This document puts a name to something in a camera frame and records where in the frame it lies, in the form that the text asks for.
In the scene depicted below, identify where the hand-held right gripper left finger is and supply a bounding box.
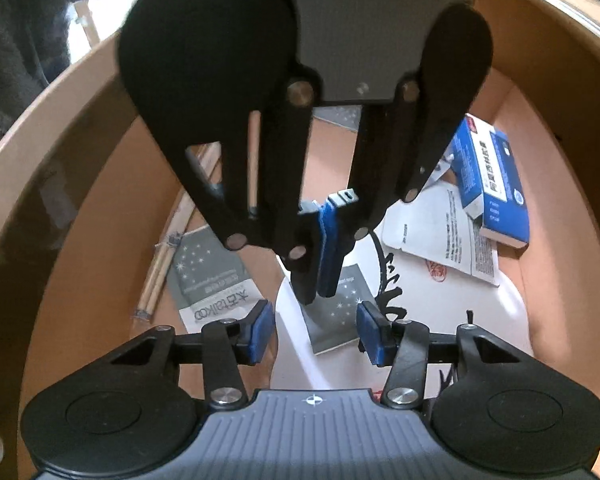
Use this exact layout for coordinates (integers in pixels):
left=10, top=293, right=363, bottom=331
left=100, top=301, right=276, bottom=409

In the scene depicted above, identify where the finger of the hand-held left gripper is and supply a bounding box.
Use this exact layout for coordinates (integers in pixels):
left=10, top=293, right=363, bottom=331
left=142, top=67, right=326, bottom=307
left=317, top=76, right=471, bottom=298

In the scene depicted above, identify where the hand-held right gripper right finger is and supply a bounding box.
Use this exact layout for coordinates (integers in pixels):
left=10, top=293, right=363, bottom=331
left=357, top=302, right=533, bottom=408

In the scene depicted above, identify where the grey starry booklet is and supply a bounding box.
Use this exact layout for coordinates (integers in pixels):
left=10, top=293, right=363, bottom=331
left=312, top=105, right=363, bottom=133
left=300, top=262, right=366, bottom=356
left=162, top=225, right=261, bottom=333

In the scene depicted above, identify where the white printed leaflet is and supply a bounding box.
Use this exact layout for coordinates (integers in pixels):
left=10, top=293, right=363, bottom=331
left=380, top=180, right=503, bottom=288

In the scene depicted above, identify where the wooden stick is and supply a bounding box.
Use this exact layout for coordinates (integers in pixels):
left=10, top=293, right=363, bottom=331
left=134, top=195, right=193, bottom=322
left=145, top=144, right=222, bottom=318

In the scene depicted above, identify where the blue and white box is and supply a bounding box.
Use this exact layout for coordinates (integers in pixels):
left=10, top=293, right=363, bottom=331
left=452, top=114, right=531, bottom=251

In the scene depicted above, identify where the dark grey fleece blanket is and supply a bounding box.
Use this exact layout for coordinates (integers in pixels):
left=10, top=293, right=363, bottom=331
left=0, top=0, right=148, bottom=136

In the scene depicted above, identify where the wooden frame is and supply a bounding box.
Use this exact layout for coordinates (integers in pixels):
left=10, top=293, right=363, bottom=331
left=67, top=0, right=105, bottom=50

